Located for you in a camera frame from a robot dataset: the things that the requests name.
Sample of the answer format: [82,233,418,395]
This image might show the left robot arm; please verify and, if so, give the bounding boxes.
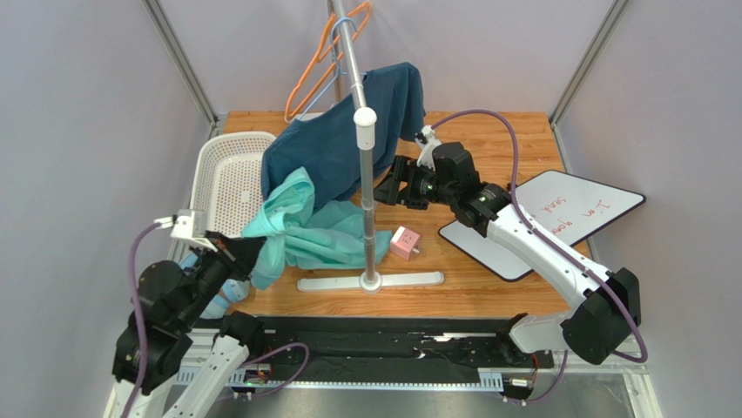
[112,232,266,417]

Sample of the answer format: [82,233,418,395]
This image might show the purple cable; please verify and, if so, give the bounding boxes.
[118,219,175,418]
[429,109,649,365]

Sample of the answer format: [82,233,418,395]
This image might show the dark blue t shirt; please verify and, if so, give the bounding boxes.
[260,62,426,210]

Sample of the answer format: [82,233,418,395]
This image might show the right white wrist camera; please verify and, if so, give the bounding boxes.
[415,125,442,171]

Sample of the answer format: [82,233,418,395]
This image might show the pink power adapter cube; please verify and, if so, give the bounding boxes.
[389,226,421,260]

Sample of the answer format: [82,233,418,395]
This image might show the silver clothes rack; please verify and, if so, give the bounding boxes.
[297,0,444,294]

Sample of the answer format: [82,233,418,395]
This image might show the orange plastic hanger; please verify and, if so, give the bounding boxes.
[283,1,373,124]

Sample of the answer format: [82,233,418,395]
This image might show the white dry erase board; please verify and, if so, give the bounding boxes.
[439,170,646,282]

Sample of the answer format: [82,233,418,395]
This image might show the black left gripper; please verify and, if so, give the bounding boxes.
[177,228,266,327]

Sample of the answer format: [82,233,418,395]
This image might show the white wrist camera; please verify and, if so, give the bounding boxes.
[153,209,218,253]
[415,125,442,171]

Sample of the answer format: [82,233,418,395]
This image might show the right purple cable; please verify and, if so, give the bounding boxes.
[429,109,649,365]

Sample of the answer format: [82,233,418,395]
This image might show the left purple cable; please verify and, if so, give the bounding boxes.
[118,219,175,418]

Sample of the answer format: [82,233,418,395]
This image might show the light blue headphones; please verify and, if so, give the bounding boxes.
[179,253,250,320]

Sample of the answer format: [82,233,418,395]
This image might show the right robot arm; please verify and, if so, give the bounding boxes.
[374,143,649,365]

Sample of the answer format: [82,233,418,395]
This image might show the white perforated plastic basket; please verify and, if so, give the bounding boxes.
[189,131,276,238]

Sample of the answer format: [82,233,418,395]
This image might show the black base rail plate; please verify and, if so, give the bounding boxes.
[239,316,555,386]

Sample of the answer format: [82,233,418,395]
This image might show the light blue wire hanger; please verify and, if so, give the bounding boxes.
[284,14,369,123]

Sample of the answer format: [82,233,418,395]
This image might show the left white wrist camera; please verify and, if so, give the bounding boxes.
[153,209,218,253]

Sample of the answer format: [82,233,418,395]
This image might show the teal t shirt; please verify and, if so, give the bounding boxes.
[241,167,365,290]

